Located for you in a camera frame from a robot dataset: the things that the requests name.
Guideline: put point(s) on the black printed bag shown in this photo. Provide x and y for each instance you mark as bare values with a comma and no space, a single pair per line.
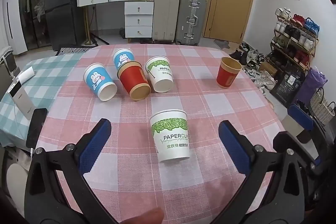
287,85

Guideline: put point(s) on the pink checkered tablecloth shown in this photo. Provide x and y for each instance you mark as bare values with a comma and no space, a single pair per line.
199,113

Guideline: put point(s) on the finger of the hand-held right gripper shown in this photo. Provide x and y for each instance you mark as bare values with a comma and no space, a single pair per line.
300,116

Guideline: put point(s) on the silver suitcase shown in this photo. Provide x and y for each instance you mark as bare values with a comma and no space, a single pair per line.
191,18

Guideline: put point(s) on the blue bunny paper cup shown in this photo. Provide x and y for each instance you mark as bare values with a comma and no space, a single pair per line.
122,57
98,81

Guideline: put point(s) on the grey door mat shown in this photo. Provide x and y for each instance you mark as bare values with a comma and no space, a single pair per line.
225,43

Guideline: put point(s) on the dark glass display cabinet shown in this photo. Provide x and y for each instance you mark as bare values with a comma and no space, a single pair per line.
34,3

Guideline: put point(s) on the purple bag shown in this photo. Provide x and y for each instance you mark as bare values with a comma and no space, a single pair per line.
312,85

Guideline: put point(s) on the black smartphone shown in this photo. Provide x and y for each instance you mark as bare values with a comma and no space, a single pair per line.
36,127

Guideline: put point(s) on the row of shoes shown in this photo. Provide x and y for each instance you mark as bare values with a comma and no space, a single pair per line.
296,29

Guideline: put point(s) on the metal shoe rack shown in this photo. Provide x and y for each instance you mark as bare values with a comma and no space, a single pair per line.
288,47

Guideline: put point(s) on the beige cardboard box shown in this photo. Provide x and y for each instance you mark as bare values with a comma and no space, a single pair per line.
295,128

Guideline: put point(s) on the white drawer unit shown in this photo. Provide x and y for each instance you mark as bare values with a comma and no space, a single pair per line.
138,20

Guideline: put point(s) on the small white box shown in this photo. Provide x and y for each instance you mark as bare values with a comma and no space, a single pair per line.
26,75

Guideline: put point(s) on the woven basket bag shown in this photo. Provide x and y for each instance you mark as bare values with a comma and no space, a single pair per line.
322,106

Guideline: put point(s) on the white power bank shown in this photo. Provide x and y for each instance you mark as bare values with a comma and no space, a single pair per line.
21,100

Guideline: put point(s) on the pile of shoes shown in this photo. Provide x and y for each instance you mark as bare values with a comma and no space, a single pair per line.
253,61

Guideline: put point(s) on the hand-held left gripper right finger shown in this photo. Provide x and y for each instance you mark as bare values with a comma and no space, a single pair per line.
235,146

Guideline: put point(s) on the red paper cup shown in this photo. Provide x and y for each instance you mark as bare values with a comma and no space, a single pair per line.
227,74
132,78

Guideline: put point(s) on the white green leaf paper cup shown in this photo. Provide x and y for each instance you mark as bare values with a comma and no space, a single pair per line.
159,74
170,136

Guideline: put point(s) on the beige suitcase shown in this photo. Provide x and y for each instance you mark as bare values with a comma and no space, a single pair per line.
165,14

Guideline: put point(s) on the striped rug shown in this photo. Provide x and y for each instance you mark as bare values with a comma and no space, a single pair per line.
73,50

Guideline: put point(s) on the green checkered cloth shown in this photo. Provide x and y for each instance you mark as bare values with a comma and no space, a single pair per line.
50,74

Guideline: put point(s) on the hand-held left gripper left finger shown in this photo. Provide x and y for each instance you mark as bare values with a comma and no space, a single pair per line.
95,145

